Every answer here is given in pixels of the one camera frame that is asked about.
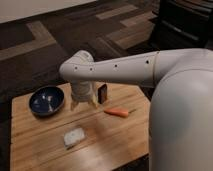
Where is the dark blue bowl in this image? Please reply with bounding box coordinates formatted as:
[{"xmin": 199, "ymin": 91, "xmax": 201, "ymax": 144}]
[{"xmin": 28, "ymin": 86, "xmax": 65, "ymax": 117}]

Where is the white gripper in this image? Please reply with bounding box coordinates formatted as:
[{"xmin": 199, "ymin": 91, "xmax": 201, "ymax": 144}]
[{"xmin": 70, "ymin": 81, "xmax": 98, "ymax": 111}]

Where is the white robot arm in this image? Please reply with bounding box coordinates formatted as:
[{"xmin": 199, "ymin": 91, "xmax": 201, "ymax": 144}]
[{"xmin": 59, "ymin": 48, "xmax": 213, "ymax": 171}]

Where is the black cabinet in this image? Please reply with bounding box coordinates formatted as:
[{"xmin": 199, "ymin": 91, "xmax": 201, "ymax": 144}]
[{"xmin": 149, "ymin": 0, "xmax": 213, "ymax": 50}]

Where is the orange carrot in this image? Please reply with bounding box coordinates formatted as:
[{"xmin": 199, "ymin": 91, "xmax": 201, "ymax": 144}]
[{"xmin": 104, "ymin": 108, "xmax": 134, "ymax": 118}]

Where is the white sponge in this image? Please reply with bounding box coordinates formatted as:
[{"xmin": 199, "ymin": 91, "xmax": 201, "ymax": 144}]
[{"xmin": 63, "ymin": 128, "xmax": 85, "ymax": 148}]

